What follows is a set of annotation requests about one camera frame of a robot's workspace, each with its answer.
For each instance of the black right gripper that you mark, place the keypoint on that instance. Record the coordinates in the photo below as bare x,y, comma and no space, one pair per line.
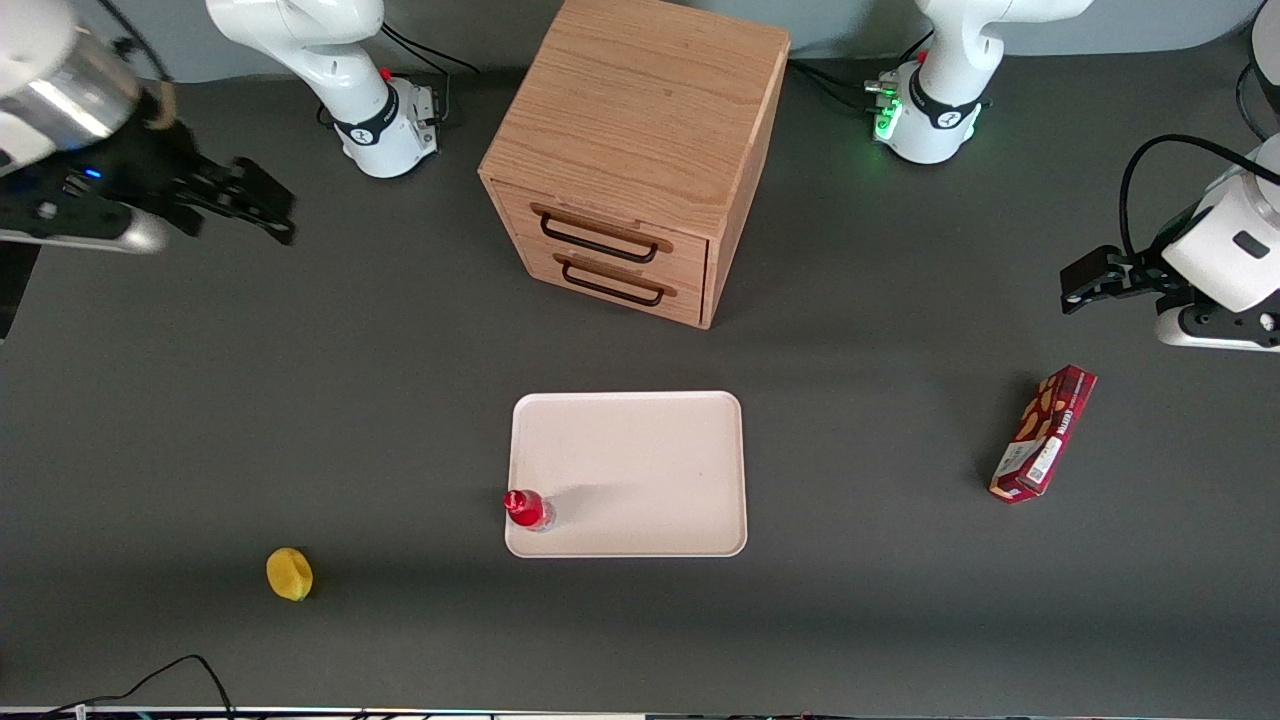
155,162

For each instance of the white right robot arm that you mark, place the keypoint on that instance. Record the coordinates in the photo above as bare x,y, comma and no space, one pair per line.
350,100

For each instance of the cream plastic tray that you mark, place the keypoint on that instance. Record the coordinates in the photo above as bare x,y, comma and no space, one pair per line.
640,470

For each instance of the red-capped coke bottle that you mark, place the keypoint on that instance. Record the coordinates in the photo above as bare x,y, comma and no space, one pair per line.
524,507

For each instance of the yellow lemon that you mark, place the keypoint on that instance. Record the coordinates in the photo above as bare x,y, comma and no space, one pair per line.
289,575

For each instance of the wooden two-drawer cabinet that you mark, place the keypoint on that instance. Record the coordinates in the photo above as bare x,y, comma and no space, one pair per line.
640,100

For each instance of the wooden drawer front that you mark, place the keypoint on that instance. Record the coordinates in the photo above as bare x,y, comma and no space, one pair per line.
515,215
540,270

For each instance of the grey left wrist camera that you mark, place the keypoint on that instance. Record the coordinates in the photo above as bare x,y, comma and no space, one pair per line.
1210,335

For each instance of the red tartan biscuit box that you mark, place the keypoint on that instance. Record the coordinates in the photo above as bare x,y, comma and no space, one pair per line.
1045,430

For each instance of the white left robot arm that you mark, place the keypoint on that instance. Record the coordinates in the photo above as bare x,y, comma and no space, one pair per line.
950,100

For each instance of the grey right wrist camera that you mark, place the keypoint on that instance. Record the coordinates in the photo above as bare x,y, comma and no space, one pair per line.
120,235

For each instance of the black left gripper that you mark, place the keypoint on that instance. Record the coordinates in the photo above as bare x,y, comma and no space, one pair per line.
1142,272

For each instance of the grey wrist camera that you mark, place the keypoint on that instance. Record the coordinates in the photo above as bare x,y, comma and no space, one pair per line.
1210,335
120,235

